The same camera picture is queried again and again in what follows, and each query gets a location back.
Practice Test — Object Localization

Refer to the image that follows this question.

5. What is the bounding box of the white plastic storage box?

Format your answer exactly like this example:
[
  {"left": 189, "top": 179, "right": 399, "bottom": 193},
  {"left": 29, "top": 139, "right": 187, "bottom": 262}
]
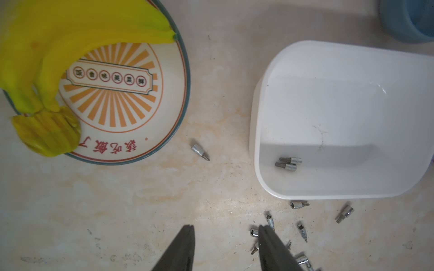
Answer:
[{"left": 249, "top": 41, "right": 434, "bottom": 200}]

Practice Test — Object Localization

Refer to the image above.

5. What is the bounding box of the sunburst patterned plate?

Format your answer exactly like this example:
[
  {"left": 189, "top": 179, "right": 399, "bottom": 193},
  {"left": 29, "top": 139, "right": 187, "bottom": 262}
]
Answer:
[{"left": 2, "top": 0, "right": 191, "bottom": 166}]

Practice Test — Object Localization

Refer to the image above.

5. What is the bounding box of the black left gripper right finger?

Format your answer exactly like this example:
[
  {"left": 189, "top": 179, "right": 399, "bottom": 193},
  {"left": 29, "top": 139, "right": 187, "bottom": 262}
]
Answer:
[{"left": 258, "top": 225, "right": 302, "bottom": 271}]

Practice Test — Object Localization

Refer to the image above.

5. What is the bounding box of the silver bit cluster centre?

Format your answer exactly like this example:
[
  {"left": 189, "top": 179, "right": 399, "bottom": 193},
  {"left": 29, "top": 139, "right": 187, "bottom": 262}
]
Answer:
[{"left": 297, "top": 222, "right": 308, "bottom": 243}]

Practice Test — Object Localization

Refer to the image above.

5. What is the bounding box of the silver bit cluster left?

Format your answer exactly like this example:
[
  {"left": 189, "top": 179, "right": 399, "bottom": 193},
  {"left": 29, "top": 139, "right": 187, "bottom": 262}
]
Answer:
[{"left": 250, "top": 229, "right": 259, "bottom": 238}]

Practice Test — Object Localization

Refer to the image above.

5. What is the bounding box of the silver bit cluster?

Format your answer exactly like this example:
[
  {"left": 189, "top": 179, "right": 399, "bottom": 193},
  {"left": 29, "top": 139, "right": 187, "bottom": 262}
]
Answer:
[
  {"left": 297, "top": 222, "right": 308, "bottom": 243},
  {"left": 290, "top": 201, "right": 310, "bottom": 209},
  {"left": 250, "top": 229, "right": 259, "bottom": 238},
  {"left": 265, "top": 212, "right": 275, "bottom": 231}
]

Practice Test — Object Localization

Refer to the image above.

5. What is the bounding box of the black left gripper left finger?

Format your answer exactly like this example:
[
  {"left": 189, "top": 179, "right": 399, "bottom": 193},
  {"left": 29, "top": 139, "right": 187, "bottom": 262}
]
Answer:
[{"left": 152, "top": 225, "right": 196, "bottom": 271}]

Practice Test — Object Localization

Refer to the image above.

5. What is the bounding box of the blue ceramic bowl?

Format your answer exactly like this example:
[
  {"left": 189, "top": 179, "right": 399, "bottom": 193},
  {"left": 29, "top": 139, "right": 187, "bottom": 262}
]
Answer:
[{"left": 379, "top": 0, "right": 434, "bottom": 44}]

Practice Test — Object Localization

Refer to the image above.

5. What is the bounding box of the yellow banana bunch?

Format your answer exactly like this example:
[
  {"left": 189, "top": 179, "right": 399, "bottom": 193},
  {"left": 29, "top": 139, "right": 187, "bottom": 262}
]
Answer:
[{"left": 1, "top": 1, "right": 175, "bottom": 157}]

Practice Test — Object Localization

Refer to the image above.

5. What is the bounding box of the silver bit cluster upper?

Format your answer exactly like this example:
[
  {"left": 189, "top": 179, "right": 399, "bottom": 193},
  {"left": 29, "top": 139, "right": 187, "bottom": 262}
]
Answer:
[{"left": 265, "top": 212, "right": 275, "bottom": 231}]

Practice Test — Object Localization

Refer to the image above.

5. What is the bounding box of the silver bit cluster crossed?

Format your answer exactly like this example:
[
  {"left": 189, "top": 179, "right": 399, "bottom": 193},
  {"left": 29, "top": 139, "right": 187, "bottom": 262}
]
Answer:
[{"left": 250, "top": 243, "right": 259, "bottom": 255}]

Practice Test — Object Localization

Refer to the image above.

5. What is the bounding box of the silver bit top cluster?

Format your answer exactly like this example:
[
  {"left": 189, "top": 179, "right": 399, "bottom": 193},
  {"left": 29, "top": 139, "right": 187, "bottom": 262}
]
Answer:
[{"left": 290, "top": 201, "right": 310, "bottom": 209}]

